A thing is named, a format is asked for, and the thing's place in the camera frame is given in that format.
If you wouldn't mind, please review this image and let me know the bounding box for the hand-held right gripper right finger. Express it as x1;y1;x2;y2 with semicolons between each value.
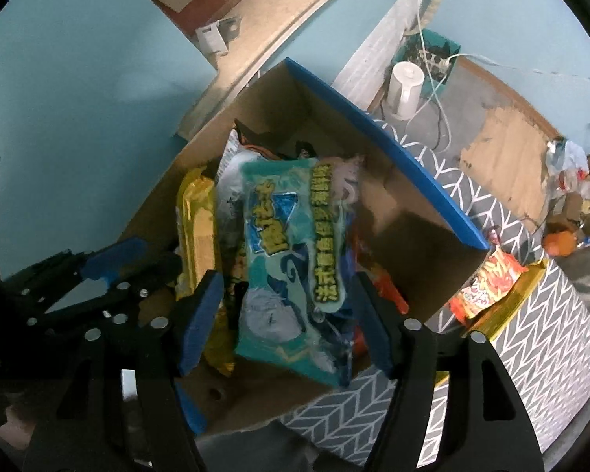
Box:
353;273;546;472

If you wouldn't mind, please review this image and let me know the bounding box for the white power cable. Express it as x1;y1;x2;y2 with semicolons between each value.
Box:
404;0;454;154

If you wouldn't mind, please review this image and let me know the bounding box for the white snack bag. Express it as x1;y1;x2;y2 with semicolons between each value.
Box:
215;119;296;207

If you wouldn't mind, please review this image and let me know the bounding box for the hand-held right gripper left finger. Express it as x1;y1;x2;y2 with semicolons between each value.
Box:
22;269;225;472

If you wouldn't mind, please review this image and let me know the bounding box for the teal snack packet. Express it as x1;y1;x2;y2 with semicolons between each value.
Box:
233;155;367;387

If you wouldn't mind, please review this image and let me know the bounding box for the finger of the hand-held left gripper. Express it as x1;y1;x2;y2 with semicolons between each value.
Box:
2;237;149;302
42;251;184;336

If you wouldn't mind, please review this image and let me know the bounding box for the wooden desk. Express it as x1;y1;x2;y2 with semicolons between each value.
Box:
138;0;395;144

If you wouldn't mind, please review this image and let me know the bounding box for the blue-edged cardboard box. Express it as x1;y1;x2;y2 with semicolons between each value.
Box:
128;56;492;436

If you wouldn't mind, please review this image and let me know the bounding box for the clear plastic bag clutter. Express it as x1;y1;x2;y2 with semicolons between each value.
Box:
542;136;590;213

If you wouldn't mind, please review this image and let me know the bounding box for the orange round object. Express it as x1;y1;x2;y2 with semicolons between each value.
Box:
542;223;582;257

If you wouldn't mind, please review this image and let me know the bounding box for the yellow snack packet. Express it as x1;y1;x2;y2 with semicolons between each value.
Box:
437;258;552;385
176;167;238;377

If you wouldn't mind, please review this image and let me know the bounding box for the beige rope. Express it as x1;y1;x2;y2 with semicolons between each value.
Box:
412;0;449;36

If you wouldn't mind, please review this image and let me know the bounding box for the white humidifier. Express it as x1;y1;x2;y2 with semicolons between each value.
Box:
385;60;426;120

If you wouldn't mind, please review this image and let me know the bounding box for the flat cardboard sheet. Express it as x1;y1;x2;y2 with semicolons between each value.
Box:
459;105;562;220

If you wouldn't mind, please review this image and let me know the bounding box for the thin white wall cord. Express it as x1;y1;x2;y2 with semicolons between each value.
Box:
456;53;590;83

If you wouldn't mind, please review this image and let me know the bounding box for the orange red snack packet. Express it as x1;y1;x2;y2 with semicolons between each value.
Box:
450;235;530;326

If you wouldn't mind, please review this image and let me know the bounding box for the white ribbed panel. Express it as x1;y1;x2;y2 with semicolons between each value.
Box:
333;0;424;105

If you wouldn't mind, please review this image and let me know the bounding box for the grey chevron blanket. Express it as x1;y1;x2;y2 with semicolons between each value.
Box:
275;112;590;469

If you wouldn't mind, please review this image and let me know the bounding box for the white plug adapter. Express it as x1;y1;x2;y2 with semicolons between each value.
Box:
193;14;243;58

